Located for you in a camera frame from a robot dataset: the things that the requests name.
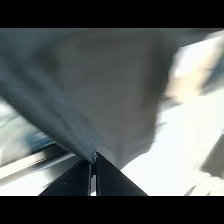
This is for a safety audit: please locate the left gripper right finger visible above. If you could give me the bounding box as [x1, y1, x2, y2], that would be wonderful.
[95, 151, 148, 197]

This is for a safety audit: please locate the grey garment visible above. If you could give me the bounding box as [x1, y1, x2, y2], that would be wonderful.
[0, 28, 214, 170]

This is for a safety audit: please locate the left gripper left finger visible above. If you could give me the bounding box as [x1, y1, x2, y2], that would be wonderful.
[38, 158, 93, 197]

